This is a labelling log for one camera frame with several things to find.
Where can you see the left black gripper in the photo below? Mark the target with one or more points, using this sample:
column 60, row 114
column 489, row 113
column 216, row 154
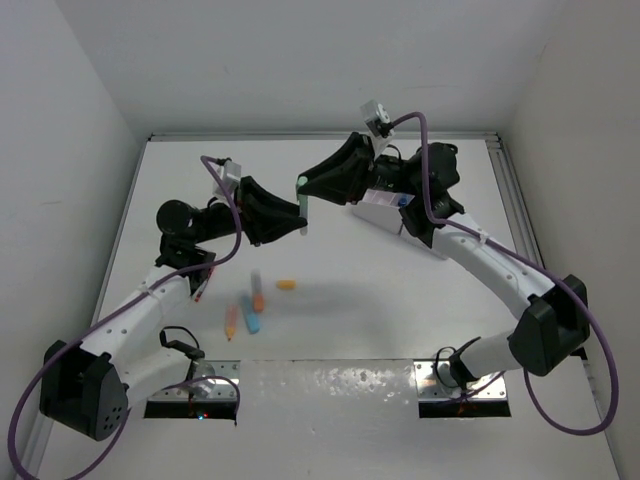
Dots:
column 264, row 215

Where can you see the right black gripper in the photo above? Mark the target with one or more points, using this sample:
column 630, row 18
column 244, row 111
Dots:
column 345, row 176

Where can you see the orange pink highlighter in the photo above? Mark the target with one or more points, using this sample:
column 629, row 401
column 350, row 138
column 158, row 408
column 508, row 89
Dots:
column 230, row 326

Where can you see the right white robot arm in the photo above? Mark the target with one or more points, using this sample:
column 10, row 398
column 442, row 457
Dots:
column 550, row 324

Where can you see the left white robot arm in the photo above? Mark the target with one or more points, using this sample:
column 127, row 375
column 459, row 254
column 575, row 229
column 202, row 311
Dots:
column 89, row 384

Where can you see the white three-slot organizer left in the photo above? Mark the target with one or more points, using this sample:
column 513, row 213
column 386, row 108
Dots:
column 379, row 208

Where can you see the blue highlighter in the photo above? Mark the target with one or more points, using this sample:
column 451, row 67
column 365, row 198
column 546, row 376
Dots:
column 251, row 318

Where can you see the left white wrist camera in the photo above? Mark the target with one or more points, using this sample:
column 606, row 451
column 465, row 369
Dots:
column 229, row 173

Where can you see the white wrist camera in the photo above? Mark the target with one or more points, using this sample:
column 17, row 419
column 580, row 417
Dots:
column 379, row 124
column 229, row 173

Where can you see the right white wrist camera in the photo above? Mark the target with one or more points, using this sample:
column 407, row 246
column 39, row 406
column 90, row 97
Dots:
column 379, row 124

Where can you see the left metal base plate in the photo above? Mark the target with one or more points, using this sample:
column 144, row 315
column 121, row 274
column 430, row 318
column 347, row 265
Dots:
column 221, row 380

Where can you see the metal base plate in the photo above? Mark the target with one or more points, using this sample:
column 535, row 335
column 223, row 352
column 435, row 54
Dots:
column 221, row 380
column 433, row 384

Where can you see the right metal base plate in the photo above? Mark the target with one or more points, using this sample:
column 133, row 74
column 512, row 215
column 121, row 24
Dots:
column 433, row 384

